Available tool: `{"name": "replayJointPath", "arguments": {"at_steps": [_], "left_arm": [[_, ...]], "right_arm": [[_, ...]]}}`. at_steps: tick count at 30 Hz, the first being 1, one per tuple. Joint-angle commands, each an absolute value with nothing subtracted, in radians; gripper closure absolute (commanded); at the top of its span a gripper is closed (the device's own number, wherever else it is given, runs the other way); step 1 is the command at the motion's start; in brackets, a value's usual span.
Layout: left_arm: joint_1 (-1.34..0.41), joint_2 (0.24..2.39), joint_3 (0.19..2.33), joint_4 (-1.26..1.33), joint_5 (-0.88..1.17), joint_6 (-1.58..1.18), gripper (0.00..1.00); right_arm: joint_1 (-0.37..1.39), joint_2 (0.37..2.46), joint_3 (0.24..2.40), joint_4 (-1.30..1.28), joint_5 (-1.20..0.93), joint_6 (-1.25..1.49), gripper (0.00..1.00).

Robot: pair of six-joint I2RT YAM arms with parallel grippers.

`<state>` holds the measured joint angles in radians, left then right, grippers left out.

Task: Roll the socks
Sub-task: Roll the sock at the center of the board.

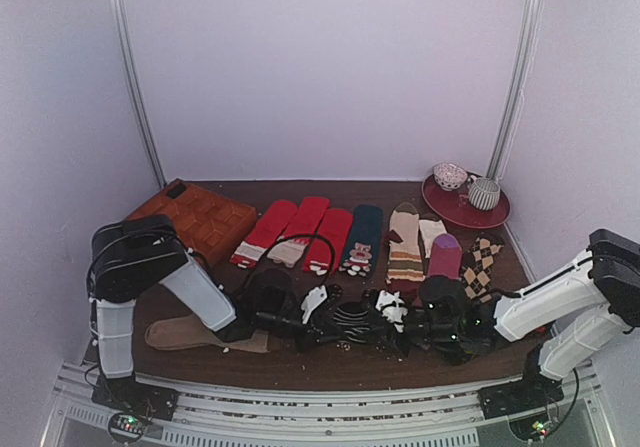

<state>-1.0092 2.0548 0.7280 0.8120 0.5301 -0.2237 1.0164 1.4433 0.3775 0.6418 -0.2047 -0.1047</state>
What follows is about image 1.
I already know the left aluminium frame post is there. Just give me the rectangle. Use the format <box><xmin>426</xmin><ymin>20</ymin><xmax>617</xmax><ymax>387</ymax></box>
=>
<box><xmin>109</xmin><ymin>0</ymin><xmax>167</xmax><ymax>188</ymax></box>

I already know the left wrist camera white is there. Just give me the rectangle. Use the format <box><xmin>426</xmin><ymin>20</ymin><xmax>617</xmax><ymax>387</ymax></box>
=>
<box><xmin>300</xmin><ymin>285</ymin><xmax>328</xmax><ymax>325</ymax></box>

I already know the dark red plate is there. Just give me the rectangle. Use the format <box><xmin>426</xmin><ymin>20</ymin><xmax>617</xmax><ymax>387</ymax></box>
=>
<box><xmin>421</xmin><ymin>175</ymin><xmax>511</xmax><ymax>230</ymax></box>

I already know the purple magenta sock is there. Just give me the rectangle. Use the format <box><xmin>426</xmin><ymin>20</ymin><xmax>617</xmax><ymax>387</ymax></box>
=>
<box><xmin>427</xmin><ymin>234</ymin><xmax>462</xmax><ymax>280</ymax></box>

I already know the red sock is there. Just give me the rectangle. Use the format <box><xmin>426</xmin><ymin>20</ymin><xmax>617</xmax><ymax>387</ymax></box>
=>
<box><xmin>230</xmin><ymin>200</ymin><xmax>298</xmax><ymax>269</ymax></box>
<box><xmin>267</xmin><ymin>196</ymin><xmax>330</xmax><ymax>268</ymax></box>
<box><xmin>303</xmin><ymin>208</ymin><xmax>354</xmax><ymax>276</ymax></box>

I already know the red sock middle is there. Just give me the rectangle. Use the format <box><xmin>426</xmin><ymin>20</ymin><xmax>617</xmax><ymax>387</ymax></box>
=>
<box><xmin>267</xmin><ymin>196</ymin><xmax>330</xmax><ymax>268</ymax></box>

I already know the red sock right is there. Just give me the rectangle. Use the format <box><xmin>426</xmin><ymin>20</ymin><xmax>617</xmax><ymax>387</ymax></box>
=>
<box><xmin>303</xmin><ymin>208</ymin><xmax>354</xmax><ymax>276</ymax></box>

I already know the brown argyle sock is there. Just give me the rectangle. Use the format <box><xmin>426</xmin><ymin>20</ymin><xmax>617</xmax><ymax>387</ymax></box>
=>
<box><xmin>459</xmin><ymin>233</ymin><xmax>505</xmax><ymax>303</ymax></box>

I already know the orange divided organizer tray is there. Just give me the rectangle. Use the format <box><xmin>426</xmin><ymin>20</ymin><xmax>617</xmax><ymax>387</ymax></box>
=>
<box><xmin>126</xmin><ymin>179</ymin><xmax>258</xmax><ymax>265</ymax></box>

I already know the dark green reindeer sock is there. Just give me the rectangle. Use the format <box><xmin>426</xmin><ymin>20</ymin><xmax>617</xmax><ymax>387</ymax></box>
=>
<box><xmin>338</xmin><ymin>204</ymin><xmax>384</xmax><ymax>278</ymax></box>

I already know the cream short sock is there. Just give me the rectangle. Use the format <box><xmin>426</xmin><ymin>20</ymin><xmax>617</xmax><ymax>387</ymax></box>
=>
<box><xmin>419</xmin><ymin>218</ymin><xmax>447</xmax><ymax>259</ymax></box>

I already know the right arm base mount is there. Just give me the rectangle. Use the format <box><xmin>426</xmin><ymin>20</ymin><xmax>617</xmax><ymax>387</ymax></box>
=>
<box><xmin>478</xmin><ymin>377</ymin><xmax>564</xmax><ymax>443</ymax></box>

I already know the tan sock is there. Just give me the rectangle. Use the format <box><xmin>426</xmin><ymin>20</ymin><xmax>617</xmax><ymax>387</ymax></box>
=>
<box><xmin>144</xmin><ymin>315</ymin><xmax>272</xmax><ymax>354</ymax></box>

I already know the aluminium frame post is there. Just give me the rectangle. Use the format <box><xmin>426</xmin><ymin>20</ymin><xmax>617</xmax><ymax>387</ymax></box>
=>
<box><xmin>487</xmin><ymin>0</ymin><xmax>543</xmax><ymax>181</ymax></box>
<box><xmin>109</xmin><ymin>0</ymin><xmax>167</xmax><ymax>188</ymax></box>

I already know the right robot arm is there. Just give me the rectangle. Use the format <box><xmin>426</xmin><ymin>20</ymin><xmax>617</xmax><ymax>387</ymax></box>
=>
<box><xmin>362</xmin><ymin>229</ymin><xmax>639</xmax><ymax>409</ymax></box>

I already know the red sock left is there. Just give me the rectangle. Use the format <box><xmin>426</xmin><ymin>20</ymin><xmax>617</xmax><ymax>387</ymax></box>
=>
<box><xmin>230</xmin><ymin>200</ymin><xmax>298</xmax><ymax>269</ymax></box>

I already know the striped grey cup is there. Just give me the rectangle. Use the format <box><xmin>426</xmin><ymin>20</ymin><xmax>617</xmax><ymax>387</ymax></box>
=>
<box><xmin>468</xmin><ymin>176</ymin><xmax>501</xmax><ymax>211</ymax></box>

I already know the right aluminium frame post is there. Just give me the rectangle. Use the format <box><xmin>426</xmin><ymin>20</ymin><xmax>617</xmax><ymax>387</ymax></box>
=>
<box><xmin>487</xmin><ymin>0</ymin><xmax>543</xmax><ymax>181</ymax></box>

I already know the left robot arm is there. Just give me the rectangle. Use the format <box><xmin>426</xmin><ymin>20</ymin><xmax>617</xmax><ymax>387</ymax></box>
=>
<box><xmin>86</xmin><ymin>215</ymin><xmax>345</xmax><ymax>411</ymax></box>

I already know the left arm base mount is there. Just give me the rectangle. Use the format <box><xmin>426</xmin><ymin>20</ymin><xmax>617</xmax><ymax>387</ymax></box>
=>
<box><xmin>91</xmin><ymin>374</ymin><xmax>179</xmax><ymax>445</ymax></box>

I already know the patterned white bowl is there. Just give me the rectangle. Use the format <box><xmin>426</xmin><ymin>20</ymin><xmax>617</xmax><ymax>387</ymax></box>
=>
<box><xmin>433</xmin><ymin>162</ymin><xmax>468</xmax><ymax>192</ymax></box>

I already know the black white striped sock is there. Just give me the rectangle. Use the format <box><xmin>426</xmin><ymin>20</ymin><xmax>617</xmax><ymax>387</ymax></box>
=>
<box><xmin>333</xmin><ymin>301</ymin><xmax>384</xmax><ymax>351</ymax></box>

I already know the black orange argyle sock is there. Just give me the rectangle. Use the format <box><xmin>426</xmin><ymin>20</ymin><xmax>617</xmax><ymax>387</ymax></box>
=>
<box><xmin>530</xmin><ymin>322</ymin><xmax>554</xmax><ymax>338</ymax></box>

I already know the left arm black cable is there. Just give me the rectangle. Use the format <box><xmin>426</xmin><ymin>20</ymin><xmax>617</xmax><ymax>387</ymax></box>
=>
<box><xmin>239</xmin><ymin>234</ymin><xmax>336</xmax><ymax>298</ymax></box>

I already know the beige striped sock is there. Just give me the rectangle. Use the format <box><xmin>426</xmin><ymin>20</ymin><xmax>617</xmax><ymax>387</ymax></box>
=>
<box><xmin>385</xmin><ymin>202</ymin><xmax>425</xmax><ymax>302</ymax></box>

